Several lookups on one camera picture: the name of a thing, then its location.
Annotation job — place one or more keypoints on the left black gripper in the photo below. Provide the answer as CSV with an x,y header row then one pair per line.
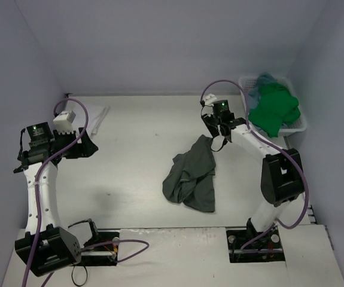
x,y
78,144

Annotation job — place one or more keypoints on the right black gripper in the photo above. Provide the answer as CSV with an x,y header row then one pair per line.
x,y
215,127

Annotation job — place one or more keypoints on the white t shirt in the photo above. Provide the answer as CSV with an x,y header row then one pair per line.
x,y
96,115

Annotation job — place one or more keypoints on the grey t shirt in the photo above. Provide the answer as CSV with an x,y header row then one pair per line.
x,y
191,178

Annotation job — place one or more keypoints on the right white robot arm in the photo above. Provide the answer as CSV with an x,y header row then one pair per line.
x,y
282,177

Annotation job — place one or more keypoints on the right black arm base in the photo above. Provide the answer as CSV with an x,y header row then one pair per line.
x,y
266,249

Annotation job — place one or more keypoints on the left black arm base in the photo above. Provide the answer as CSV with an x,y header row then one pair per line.
x,y
88,234

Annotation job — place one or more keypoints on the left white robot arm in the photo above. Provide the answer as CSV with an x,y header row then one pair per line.
x,y
46,245

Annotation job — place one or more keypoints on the white plastic basket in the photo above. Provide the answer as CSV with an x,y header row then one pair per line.
x,y
248,82

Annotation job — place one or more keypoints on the green t shirt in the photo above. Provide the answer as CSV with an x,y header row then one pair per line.
x,y
276,107

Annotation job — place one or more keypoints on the teal cloth in basket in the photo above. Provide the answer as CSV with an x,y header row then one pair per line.
x,y
254,94

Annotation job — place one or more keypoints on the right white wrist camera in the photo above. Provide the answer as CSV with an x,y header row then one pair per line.
x,y
209,99

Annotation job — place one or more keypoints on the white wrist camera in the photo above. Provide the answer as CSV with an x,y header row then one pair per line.
x,y
63,122
209,99

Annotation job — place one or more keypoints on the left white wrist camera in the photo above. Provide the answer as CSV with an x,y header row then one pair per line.
x,y
63,122

